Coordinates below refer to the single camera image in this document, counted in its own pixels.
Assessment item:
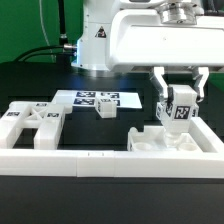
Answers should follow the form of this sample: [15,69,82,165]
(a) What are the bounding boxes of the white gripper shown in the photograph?
[106,9,224,102]

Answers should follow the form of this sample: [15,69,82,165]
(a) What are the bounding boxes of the white chair seat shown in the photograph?
[127,126,202,153]

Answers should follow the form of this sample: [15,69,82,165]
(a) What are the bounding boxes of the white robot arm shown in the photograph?
[73,0,224,101]

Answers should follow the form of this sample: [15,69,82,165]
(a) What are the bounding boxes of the white tagged cube left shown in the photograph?
[156,102,165,120]

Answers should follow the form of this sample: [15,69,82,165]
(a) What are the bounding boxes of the white tagged cube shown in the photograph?
[191,106,199,117]
[156,102,165,120]

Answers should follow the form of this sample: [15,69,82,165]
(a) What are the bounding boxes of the white tagged cube right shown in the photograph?
[191,106,199,117]

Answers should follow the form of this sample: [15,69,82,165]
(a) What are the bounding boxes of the white U-shaped obstacle fence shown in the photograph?
[0,117,224,179]

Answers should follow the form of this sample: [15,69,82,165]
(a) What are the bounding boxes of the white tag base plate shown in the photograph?
[51,89,143,110]

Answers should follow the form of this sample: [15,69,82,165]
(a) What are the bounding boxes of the black cables with connector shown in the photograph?
[13,0,78,63]

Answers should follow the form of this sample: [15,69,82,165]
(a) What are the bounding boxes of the white chair back frame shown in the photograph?
[0,101,72,150]

